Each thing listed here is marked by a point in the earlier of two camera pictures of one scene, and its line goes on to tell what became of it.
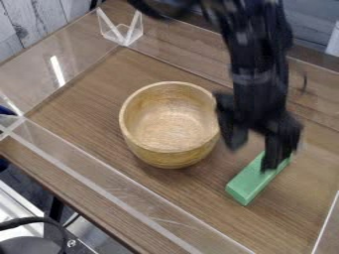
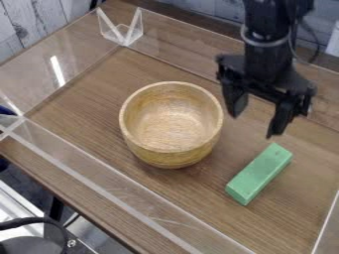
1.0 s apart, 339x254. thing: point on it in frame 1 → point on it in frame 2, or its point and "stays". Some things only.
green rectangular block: x=251 y=179 stays
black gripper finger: x=279 y=146 → x=287 y=109
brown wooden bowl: x=170 y=123 stays
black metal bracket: x=71 y=244 stays
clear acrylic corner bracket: x=122 y=34 stays
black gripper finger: x=235 y=130 → x=236 y=96
